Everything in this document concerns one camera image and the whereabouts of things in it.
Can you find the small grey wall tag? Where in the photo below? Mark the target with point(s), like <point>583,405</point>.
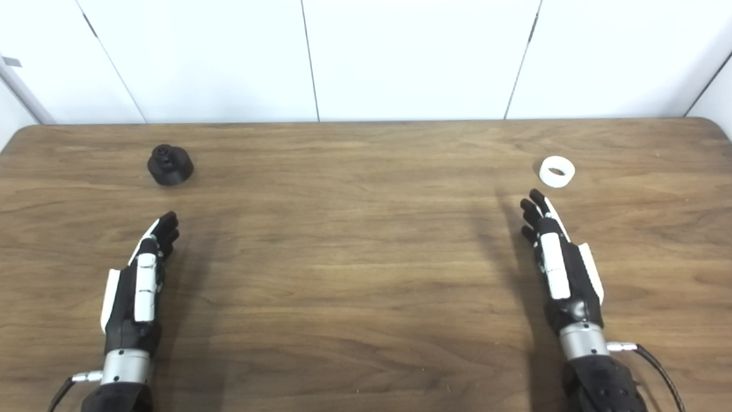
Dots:
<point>11,62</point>

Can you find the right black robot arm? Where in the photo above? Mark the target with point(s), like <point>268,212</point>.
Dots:
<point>600,383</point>

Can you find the grey wall corner post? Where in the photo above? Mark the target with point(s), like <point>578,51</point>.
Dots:
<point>26,94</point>

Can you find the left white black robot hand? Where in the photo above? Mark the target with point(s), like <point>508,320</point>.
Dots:
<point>131,320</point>

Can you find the round black part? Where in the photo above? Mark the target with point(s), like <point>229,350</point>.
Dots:
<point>170,169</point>

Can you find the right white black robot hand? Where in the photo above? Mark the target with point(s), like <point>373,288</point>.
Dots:
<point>575,297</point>

